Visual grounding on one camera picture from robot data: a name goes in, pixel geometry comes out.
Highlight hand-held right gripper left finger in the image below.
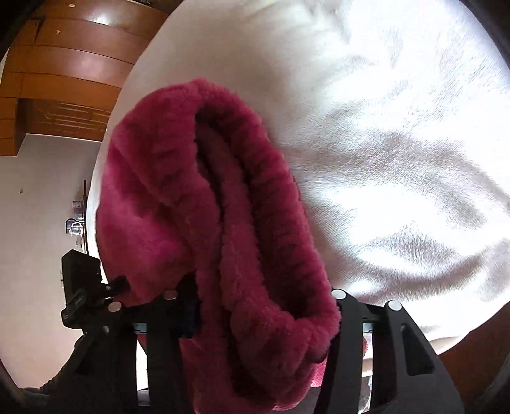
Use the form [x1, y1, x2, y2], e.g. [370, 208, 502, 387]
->
[48, 276, 202, 414]

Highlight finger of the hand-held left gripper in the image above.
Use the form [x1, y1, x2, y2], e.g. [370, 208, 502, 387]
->
[104, 275, 131, 298]

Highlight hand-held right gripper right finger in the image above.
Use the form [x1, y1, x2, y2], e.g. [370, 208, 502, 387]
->
[315, 289, 465, 414]

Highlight magenta fleece pants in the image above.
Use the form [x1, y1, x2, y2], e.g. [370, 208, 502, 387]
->
[96, 77, 343, 412]

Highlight white bed blanket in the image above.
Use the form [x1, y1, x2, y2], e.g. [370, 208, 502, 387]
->
[85, 0, 510, 355]

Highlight brown wooden wardrobe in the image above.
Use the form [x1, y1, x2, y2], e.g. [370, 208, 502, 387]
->
[0, 0, 170, 158]

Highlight brown wooden bed frame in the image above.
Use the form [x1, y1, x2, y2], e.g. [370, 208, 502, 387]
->
[432, 312, 510, 401]

